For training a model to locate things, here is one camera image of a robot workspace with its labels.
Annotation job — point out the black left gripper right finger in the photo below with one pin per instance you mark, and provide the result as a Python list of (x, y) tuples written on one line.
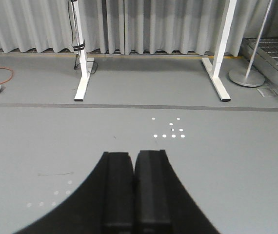
[(162, 204)]

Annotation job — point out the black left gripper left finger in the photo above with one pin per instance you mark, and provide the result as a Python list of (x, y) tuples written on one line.
[(102, 204)]

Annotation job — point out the white table leg right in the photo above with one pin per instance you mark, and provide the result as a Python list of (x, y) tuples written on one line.
[(213, 69)]

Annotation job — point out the white table leg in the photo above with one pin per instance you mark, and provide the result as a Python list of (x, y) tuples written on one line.
[(86, 63), (213, 69)]

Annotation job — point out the white table leg left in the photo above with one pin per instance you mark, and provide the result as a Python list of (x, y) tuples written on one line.
[(86, 63)]

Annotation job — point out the grey round-base floor stand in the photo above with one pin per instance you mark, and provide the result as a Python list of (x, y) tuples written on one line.
[(247, 73)]

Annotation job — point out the white pleated curtain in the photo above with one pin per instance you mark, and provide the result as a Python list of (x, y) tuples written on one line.
[(112, 25)]

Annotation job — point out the metal grated steps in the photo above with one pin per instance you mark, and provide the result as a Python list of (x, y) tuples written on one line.
[(264, 62)]

